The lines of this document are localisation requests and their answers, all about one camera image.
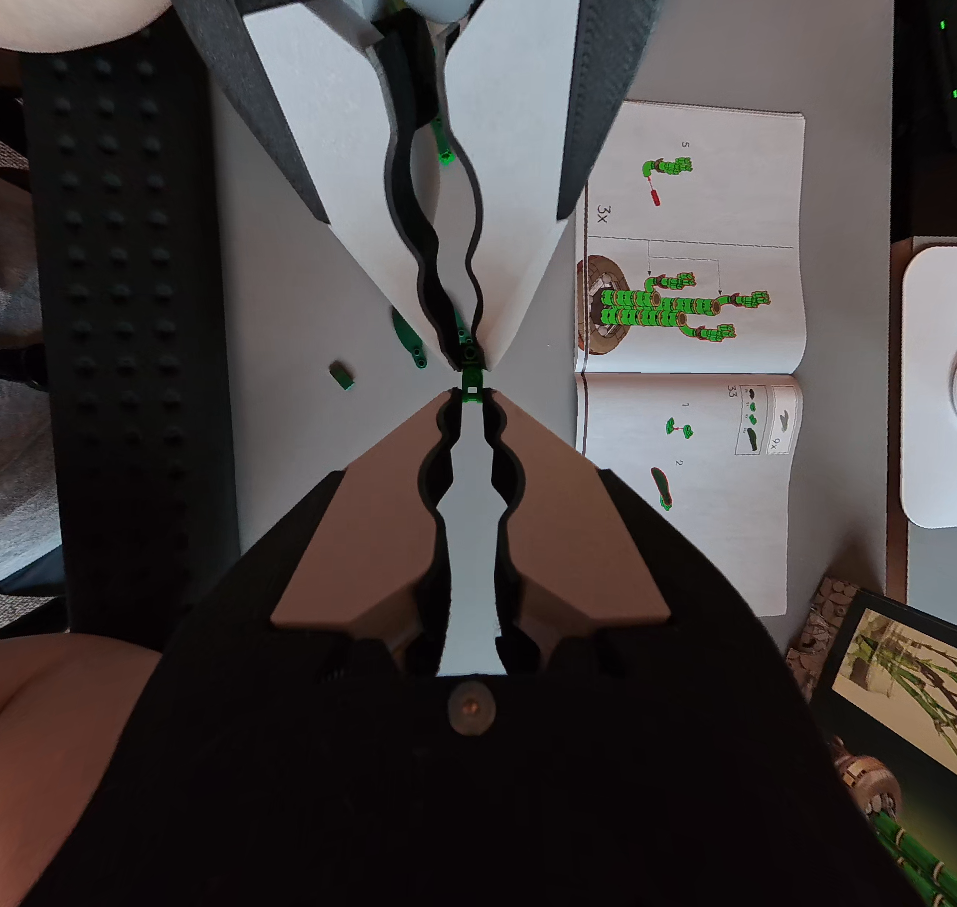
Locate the black perforated panel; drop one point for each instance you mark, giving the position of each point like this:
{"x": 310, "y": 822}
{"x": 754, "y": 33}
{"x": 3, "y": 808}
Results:
{"x": 127, "y": 324}

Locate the black bamboo lego box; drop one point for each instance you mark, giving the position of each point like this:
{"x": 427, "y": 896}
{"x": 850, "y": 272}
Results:
{"x": 882, "y": 698}

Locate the small dark green lego piece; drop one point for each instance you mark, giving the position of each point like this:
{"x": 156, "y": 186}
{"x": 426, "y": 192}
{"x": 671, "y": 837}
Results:
{"x": 342, "y": 376}

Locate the person's right forearm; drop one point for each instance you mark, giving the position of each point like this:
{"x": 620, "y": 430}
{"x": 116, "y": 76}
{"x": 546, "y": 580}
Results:
{"x": 52, "y": 772}

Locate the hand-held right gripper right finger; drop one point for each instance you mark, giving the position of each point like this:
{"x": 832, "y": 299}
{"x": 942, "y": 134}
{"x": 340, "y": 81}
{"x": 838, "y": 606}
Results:
{"x": 583, "y": 548}

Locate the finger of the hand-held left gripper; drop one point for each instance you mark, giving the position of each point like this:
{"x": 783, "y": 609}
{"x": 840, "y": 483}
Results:
{"x": 336, "y": 137}
{"x": 516, "y": 137}

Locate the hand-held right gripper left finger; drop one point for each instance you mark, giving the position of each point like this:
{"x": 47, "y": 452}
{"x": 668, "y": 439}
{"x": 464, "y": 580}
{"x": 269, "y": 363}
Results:
{"x": 359, "y": 548}

